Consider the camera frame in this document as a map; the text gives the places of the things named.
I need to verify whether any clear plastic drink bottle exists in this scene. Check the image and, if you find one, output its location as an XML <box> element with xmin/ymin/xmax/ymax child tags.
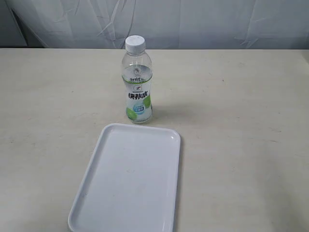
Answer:
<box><xmin>122</xmin><ymin>35</ymin><xmax>153</xmax><ymax>124</ymax></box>

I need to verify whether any white fabric backdrop curtain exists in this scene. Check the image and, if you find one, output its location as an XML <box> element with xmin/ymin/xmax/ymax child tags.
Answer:
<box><xmin>0</xmin><ymin>0</ymin><xmax>309</xmax><ymax>49</ymax></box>

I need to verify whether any white rectangular plastic tray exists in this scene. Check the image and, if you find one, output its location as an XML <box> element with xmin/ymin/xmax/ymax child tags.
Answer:
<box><xmin>68</xmin><ymin>123</ymin><xmax>181</xmax><ymax>232</ymax></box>

